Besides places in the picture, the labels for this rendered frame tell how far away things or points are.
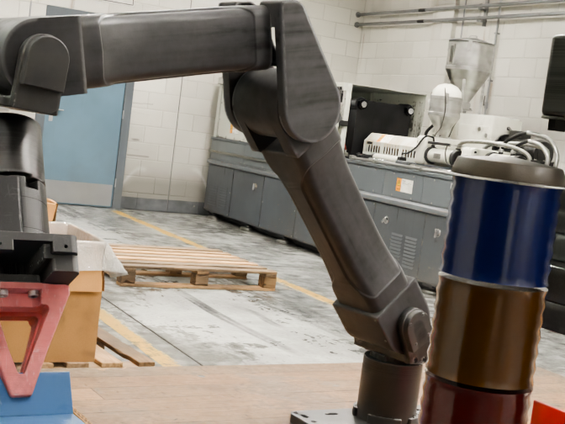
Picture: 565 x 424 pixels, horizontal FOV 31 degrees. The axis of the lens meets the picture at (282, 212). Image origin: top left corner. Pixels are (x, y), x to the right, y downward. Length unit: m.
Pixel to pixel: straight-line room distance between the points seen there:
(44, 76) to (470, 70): 8.45
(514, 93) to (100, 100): 4.63
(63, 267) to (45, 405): 0.09
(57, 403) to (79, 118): 11.02
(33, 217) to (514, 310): 0.45
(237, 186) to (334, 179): 10.48
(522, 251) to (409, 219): 8.13
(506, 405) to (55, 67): 0.47
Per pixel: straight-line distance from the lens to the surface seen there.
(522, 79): 10.61
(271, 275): 7.31
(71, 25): 0.76
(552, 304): 0.58
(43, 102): 0.74
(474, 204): 0.34
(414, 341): 1.01
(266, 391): 1.15
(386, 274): 0.99
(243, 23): 0.85
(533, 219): 0.34
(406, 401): 1.05
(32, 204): 0.73
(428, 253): 8.23
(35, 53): 0.73
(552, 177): 0.34
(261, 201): 10.84
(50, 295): 0.71
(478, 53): 9.15
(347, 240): 0.95
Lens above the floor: 1.20
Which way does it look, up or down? 5 degrees down
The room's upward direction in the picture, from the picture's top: 7 degrees clockwise
